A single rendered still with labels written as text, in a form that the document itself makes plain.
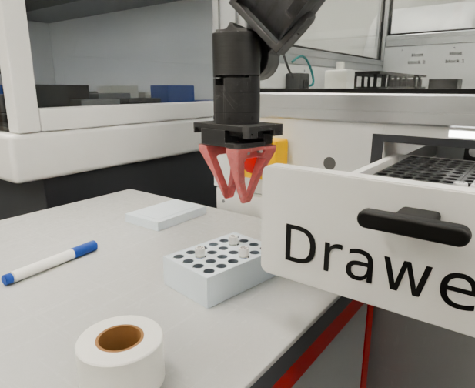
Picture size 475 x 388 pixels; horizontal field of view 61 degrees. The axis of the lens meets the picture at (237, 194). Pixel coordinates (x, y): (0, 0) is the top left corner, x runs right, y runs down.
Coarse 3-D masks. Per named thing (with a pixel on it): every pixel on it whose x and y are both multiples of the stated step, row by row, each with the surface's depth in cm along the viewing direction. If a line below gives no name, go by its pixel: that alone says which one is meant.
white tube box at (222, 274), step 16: (224, 240) 56; (240, 240) 56; (256, 240) 55; (176, 256) 51; (192, 256) 50; (208, 256) 50; (224, 256) 51; (256, 256) 50; (176, 272) 48; (192, 272) 46; (208, 272) 47; (224, 272) 46; (240, 272) 48; (256, 272) 50; (176, 288) 49; (192, 288) 46; (208, 288) 45; (224, 288) 46; (240, 288) 48; (208, 304) 45
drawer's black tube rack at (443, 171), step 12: (420, 156) 60; (396, 168) 51; (408, 168) 52; (420, 168) 52; (432, 168) 52; (444, 168) 51; (456, 168) 51; (468, 168) 51; (420, 180) 45; (432, 180) 45; (444, 180) 45; (456, 180) 45; (468, 180) 45
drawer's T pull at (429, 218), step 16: (368, 208) 30; (368, 224) 30; (384, 224) 29; (400, 224) 28; (416, 224) 28; (432, 224) 27; (448, 224) 27; (432, 240) 27; (448, 240) 27; (464, 240) 26
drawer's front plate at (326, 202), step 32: (288, 192) 37; (320, 192) 35; (352, 192) 34; (384, 192) 32; (416, 192) 31; (448, 192) 29; (320, 224) 36; (352, 224) 34; (320, 256) 37; (352, 256) 35; (416, 256) 32; (448, 256) 30; (320, 288) 37; (352, 288) 36; (384, 288) 34; (448, 320) 31
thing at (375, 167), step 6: (390, 156) 63; (396, 156) 64; (402, 156) 65; (408, 156) 64; (426, 156) 63; (378, 162) 58; (384, 162) 59; (390, 162) 62; (360, 168) 54; (366, 168) 54; (372, 168) 55; (378, 168) 57; (384, 168) 60; (372, 174) 56
